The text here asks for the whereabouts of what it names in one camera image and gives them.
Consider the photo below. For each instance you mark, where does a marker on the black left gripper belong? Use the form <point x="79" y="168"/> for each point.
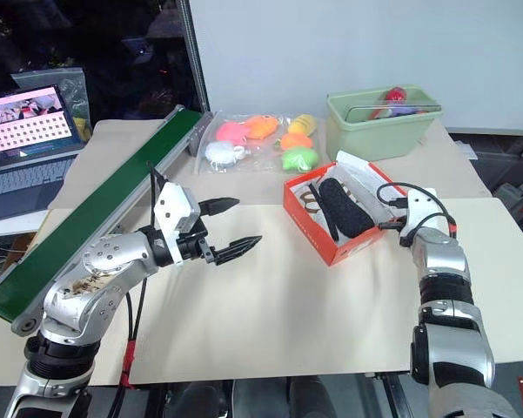
<point x="193" y="246"/>

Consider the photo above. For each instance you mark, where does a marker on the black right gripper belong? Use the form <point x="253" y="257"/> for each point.
<point x="402" y="226"/>

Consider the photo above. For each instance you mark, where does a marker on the black knit shoe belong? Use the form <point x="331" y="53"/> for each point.
<point x="313" y="200"/>
<point x="343" y="209"/>

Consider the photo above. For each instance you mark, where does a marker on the red cardboard box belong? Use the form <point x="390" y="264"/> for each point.
<point x="313" y="235"/>

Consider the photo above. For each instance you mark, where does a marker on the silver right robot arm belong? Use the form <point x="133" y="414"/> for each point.
<point x="444" y="261"/>

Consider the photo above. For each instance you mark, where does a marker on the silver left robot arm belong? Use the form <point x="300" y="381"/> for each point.
<point x="109" y="257"/>

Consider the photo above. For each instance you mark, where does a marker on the green conveyor belt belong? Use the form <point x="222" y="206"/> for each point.
<point x="91" y="217"/>

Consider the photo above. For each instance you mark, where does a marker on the white plush toy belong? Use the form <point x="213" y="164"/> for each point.
<point x="219" y="152"/>

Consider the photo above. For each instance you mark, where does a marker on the clear zip bag of toys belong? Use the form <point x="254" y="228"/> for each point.
<point x="261" y="150"/>

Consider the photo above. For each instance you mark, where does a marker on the light green plastic bin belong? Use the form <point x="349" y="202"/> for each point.
<point x="365" y="135"/>

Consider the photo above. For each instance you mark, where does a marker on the cream paper sheet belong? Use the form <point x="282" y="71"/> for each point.
<point x="265" y="313"/>

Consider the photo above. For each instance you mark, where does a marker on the pink plush toy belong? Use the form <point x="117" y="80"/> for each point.
<point x="230" y="131"/>

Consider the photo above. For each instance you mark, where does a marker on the green plush toy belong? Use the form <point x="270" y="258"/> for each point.
<point x="300" y="159"/>

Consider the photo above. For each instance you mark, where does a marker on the large orange plush toy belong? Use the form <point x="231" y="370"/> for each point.
<point x="261" y="126"/>

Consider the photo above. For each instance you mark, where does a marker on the small orange plush toy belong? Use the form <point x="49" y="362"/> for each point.
<point x="296" y="140"/>

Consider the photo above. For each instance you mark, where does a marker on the yellow plush toy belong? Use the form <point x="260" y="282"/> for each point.
<point x="302" y="124"/>

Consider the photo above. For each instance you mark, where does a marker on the red toy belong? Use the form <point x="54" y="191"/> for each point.
<point x="395" y="93"/>

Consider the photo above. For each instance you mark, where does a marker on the grey and red device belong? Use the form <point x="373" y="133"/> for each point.
<point x="520" y="198"/>

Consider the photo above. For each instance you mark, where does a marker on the clear plastic bag with print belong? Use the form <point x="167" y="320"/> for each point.
<point x="71" y="87"/>

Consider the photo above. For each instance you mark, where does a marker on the grey laptop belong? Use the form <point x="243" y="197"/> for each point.
<point x="22" y="148"/>

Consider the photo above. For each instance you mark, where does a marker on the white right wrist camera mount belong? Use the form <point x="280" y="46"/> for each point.
<point x="422" y="209"/>

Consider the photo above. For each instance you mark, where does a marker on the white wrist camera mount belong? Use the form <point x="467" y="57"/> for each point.
<point x="422" y="209"/>
<point x="174" y="204"/>

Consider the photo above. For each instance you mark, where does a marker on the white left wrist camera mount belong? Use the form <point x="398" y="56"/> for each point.
<point x="174" y="204"/>

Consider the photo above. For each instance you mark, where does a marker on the aluminium profile post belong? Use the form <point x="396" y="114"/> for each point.
<point x="196" y="52"/>

